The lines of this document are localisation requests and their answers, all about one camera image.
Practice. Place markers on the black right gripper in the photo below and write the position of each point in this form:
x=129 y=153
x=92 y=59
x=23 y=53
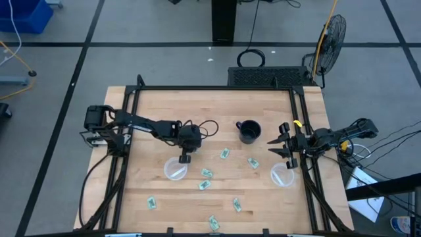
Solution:
x=299 y=143

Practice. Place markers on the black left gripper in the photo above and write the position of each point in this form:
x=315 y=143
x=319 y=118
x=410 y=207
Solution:
x=192 y=136

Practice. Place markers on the green white sweetener packet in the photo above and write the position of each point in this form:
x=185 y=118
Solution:
x=237 y=204
x=207 y=172
x=204 y=184
x=151 y=202
x=214 y=222
x=253 y=163
x=225 y=153

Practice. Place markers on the dark blue mug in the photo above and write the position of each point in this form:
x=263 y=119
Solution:
x=250 y=131

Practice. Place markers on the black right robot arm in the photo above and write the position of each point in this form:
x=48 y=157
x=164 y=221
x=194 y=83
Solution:
x=329 y=136

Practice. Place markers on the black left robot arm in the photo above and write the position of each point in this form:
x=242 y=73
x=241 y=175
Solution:
x=144 y=124

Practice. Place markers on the clear plastic round bin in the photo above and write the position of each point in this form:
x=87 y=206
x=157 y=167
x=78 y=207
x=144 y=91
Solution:
x=172 y=172
x=282 y=176

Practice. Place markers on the black perforated computer case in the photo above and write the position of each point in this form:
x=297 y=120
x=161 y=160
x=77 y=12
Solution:
x=266 y=76

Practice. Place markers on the white paper booklet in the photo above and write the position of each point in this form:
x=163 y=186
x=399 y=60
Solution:
x=365 y=194

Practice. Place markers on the black metal beam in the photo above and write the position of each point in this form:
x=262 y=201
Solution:
x=385 y=187

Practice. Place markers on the black floor fan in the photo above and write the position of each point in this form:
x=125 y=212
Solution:
x=330 y=42

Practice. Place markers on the blue white shoe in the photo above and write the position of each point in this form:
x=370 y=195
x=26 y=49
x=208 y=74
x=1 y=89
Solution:
x=400 y=224

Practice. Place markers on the grey stand base bar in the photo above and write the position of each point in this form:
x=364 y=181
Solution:
x=13 y=80

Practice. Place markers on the black object at floor edge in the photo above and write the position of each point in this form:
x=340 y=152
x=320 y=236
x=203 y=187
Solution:
x=4 y=110

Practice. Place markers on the blue plastic crate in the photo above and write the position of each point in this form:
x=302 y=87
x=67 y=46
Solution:
x=26 y=16

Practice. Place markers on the black aluminium table frame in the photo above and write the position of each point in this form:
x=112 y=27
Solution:
x=210 y=88

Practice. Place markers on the black frame clamp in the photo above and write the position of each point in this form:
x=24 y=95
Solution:
x=265 y=231
x=170 y=231

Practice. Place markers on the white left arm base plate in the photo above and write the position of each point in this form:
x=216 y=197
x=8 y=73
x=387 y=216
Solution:
x=96 y=141

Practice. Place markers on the black upright post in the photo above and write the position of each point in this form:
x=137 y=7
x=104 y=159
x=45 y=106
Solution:
x=224 y=19

